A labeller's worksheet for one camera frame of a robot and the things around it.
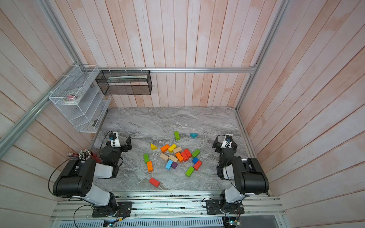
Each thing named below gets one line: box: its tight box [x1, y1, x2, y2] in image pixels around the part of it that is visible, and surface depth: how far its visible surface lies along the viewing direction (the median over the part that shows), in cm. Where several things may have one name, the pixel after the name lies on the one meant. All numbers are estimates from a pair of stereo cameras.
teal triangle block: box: [190, 133, 199, 139], surface depth 104 cm
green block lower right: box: [184, 166, 195, 178], surface depth 87 cm
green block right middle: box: [191, 149, 201, 159], surface depth 95 cm
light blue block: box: [164, 159, 173, 171], surface depth 89 cm
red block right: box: [192, 160, 203, 171], surface depth 91 cm
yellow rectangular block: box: [167, 143, 178, 153], surface depth 97 cm
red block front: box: [149, 177, 161, 188], surface depth 84 cm
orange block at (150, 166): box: [147, 161, 154, 173], surface depth 89 cm
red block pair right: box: [183, 148, 193, 159], surface depth 95 cm
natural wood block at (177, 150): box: [172, 146, 183, 154], surface depth 96 cm
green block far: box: [173, 131, 181, 141], surface depth 103 cm
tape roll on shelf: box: [63, 92, 83, 104], surface depth 75 cm
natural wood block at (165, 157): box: [159, 152, 169, 161], surface depth 93 cm
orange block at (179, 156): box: [175, 152, 184, 162], surface depth 92 cm
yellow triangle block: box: [150, 142, 158, 151], surface depth 98 cm
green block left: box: [143, 153, 150, 165], surface depth 93 cm
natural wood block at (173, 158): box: [168, 154, 179, 163], surface depth 92 cm
